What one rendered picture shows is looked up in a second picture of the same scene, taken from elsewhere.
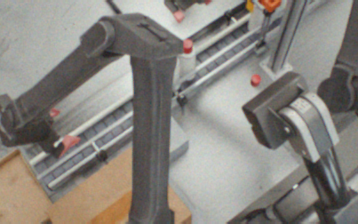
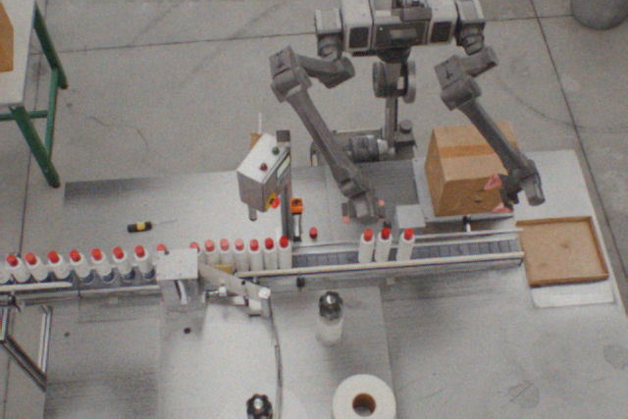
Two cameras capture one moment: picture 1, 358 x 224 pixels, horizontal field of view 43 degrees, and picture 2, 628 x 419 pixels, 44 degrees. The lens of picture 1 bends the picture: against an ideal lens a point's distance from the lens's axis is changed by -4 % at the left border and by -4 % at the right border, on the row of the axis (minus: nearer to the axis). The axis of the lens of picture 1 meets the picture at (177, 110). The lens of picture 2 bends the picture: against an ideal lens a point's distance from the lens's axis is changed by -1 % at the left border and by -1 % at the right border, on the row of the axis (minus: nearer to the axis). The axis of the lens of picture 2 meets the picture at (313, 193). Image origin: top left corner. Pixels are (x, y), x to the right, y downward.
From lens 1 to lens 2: 231 cm
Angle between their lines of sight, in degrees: 52
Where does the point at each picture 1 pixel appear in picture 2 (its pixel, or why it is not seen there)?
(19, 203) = (543, 246)
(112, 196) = (477, 159)
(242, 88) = (326, 235)
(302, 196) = (401, 33)
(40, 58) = (481, 357)
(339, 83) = (344, 64)
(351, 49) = (330, 67)
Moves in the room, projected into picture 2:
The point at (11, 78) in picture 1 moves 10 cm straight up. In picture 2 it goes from (516, 353) to (523, 343)
